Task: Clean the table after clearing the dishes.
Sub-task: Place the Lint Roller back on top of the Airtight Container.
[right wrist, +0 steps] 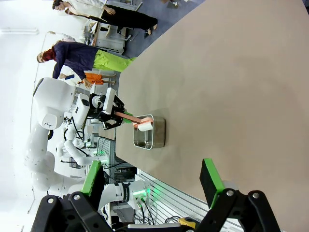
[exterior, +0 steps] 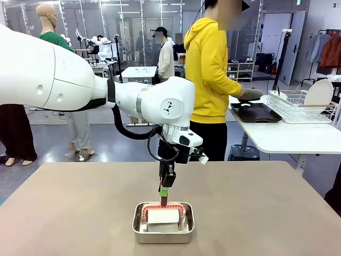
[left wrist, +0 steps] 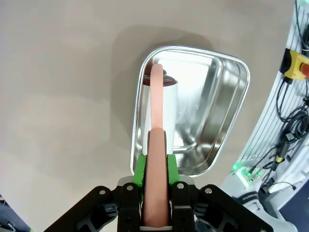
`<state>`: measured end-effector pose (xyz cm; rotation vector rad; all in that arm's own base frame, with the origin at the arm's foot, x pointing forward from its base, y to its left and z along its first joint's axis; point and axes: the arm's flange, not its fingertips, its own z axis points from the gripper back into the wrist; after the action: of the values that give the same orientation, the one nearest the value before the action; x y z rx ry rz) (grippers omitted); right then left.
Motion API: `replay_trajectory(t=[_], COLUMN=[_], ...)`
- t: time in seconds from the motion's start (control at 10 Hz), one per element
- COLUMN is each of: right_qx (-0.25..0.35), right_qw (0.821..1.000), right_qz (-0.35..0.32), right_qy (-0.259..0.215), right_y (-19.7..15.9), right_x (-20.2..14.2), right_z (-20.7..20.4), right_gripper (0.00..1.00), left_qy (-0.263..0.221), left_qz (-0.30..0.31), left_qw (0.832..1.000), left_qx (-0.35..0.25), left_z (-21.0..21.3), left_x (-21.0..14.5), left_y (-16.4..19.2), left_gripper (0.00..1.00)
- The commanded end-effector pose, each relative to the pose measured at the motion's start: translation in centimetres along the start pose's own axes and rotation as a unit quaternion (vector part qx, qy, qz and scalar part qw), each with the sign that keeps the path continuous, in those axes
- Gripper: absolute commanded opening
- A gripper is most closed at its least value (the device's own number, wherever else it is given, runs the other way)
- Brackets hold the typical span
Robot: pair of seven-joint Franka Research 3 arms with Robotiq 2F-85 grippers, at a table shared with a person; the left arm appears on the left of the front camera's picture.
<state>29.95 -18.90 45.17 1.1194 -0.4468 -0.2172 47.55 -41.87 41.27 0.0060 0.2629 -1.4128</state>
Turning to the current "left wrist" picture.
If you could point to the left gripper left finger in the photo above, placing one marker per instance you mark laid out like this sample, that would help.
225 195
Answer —
140 171

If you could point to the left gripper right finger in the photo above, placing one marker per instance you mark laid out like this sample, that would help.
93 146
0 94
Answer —
173 171

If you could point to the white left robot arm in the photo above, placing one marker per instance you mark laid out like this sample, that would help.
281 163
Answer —
231 191

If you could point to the stainless steel rectangular container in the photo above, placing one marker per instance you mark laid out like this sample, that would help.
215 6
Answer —
217 108

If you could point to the white slotted mounting panel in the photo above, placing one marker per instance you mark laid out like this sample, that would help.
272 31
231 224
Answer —
264 113

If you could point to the black power adapter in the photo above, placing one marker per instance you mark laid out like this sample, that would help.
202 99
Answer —
290 136

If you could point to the yellow emergency stop button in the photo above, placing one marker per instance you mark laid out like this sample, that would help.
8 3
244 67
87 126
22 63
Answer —
295 65

